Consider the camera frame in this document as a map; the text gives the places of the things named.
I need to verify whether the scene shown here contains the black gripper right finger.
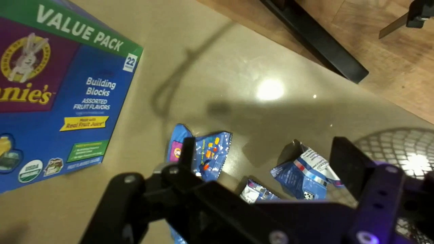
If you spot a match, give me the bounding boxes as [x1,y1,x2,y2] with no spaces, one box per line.
[329,135,434,244]

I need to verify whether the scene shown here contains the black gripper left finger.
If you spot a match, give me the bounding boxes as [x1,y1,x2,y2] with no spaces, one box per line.
[79,135,197,244]

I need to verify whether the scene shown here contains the blue snack packet colourful blocks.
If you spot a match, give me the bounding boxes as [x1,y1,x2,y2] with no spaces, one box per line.
[191,130,233,183]

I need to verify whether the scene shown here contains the blue snack packet white label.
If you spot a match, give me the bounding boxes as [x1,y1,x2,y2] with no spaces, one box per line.
[269,145,343,202]

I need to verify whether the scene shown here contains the blue snack packet purple logo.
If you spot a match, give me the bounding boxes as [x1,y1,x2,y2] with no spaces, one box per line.
[165,122,195,165]

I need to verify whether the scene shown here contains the blue fruit snack box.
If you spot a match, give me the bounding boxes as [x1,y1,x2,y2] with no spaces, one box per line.
[0,0,145,195]

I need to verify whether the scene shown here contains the round grey mesh trivet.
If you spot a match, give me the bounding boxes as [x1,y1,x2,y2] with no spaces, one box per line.
[352,127,434,183]

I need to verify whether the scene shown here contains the black stand leg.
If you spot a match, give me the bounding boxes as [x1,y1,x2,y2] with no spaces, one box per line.
[257,0,370,85]

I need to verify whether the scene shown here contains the black clamp bracket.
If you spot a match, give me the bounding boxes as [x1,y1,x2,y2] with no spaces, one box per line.
[376,0,434,40]

